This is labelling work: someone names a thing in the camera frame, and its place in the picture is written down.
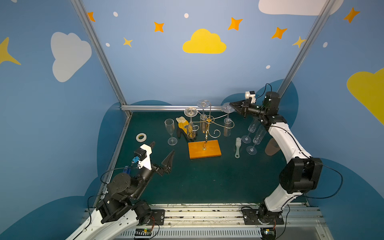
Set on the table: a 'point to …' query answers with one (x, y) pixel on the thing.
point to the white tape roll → (142, 140)
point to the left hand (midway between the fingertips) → (161, 145)
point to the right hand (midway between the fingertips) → (230, 102)
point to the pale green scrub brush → (238, 144)
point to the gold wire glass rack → (209, 120)
